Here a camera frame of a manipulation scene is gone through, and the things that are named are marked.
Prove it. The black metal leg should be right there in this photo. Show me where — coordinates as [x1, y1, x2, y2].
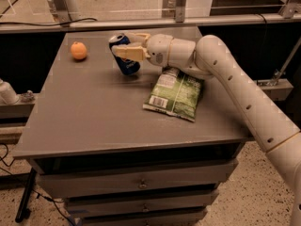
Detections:
[15, 169, 37, 223]

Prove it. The white pipe fitting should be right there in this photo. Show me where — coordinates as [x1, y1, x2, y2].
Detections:
[0, 79, 35, 105]

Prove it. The bottom grey drawer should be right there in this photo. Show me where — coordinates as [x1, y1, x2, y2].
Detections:
[74, 206, 209, 226]

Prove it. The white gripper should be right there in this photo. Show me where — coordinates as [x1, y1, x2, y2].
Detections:
[112, 32, 196, 70]

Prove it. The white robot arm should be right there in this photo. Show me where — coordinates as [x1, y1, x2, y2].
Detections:
[112, 33, 301, 226]

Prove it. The green chip bag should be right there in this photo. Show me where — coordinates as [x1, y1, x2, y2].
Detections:
[143, 67, 204, 121]

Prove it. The black floor cable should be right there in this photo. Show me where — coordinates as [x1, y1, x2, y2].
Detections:
[0, 142, 76, 226]

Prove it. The top grey drawer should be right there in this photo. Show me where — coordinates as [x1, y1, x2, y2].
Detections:
[37, 159, 238, 198]

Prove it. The middle grey drawer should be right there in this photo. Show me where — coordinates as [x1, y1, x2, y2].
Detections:
[66, 186, 218, 218]

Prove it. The orange fruit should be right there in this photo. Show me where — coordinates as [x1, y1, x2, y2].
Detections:
[71, 41, 87, 60]

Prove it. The black cable on rail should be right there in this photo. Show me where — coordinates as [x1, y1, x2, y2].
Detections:
[0, 17, 98, 27]

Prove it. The blue pepsi can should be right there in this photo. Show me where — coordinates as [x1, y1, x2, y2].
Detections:
[109, 33, 140, 75]

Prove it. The grey drawer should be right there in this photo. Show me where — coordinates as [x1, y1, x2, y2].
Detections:
[66, 186, 218, 218]
[37, 159, 238, 198]
[74, 206, 209, 226]

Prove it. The metal frame rail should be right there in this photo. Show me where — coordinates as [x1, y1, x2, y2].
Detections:
[0, 13, 301, 34]

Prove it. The grey drawer cabinet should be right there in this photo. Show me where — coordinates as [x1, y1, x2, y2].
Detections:
[12, 26, 252, 226]

